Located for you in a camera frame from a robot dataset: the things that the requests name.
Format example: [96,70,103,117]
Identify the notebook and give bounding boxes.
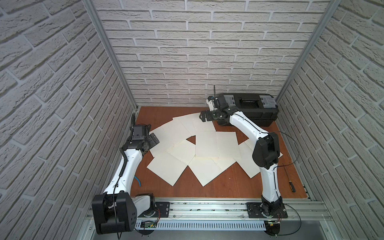
[236,139,260,178]
[150,120,192,157]
[196,132,241,159]
[147,140,196,186]
[173,113,216,136]
[188,157,236,187]

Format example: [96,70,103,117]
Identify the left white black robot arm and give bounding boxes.
[92,124,160,235]

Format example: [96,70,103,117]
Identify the black plastic toolbox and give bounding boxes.
[217,93,279,127]

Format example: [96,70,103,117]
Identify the white ventilation grille strip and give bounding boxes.
[135,220,266,231]

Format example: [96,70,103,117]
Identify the black screwdriver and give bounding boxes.
[284,167,296,193]

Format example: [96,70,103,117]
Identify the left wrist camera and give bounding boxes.
[206,96,217,112]

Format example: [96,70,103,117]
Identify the blue handled pliers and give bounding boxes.
[134,176,142,187]

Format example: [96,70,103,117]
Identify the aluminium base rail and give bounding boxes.
[86,197,334,222]

